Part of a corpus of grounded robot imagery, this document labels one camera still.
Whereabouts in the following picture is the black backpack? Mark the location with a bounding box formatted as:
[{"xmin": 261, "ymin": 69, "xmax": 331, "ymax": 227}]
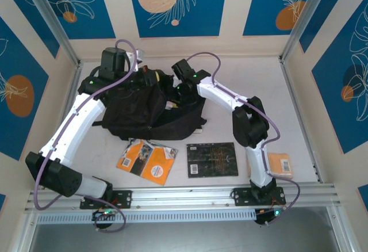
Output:
[{"xmin": 79, "ymin": 66, "xmax": 208, "ymax": 142}]

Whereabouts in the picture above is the orange paperback book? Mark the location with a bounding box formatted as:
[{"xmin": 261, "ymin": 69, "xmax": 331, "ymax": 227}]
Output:
[{"xmin": 116, "ymin": 138, "xmax": 178, "ymax": 186}]

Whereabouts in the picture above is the black paperback gold print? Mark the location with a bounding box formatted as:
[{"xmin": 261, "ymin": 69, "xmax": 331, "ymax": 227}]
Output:
[{"xmin": 186, "ymin": 142, "xmax": 240, "ymax": 179}]

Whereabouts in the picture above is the tan paperback book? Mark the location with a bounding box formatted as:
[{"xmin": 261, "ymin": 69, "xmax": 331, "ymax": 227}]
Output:
[{"xmin": 246, "ymin": 151, "xmax": 294, "ymax": 181}]

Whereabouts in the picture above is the aluminium side rail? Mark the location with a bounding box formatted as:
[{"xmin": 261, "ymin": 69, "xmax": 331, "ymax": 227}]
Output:
[
  {"xmin": 43, "ymin": 60, "xmax": 84, "ymax": 190},
  {"xmin": 280, "ymin": 58, "xmax": 323, "ymax": 184}
]

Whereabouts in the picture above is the aluminium frame post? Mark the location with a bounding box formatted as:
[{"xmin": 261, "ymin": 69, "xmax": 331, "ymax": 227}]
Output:
[
  {"xmin": 20, "ymin": 0, "xmax": 81, "ymax": 66},
  {"xmin": 279, "ymin": 0, "xmax": 337, "ymax": 63}
]

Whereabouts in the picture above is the aluminium mounting rail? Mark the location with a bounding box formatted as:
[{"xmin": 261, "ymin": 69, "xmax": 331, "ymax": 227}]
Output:
[{"xmin": 24, "ymin": 183, "xmax": 342, "ymax": 213}]

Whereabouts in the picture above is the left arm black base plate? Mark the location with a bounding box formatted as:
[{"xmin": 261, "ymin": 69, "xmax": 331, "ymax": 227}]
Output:
[{"xmin": 79, "ymin": 189, "xmax": 133, "ymax": 209}]

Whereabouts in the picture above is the white slotted cable duct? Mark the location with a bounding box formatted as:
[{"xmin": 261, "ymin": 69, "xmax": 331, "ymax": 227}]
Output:
[{"xmin": 36, "ymin": 209, "xmax": 258, "ymax": 224}]

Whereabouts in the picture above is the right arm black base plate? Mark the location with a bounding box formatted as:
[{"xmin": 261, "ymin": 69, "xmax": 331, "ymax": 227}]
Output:
[{"xmin": 229, "ymin": 187, "xmax": 287, "ymax": 207}]

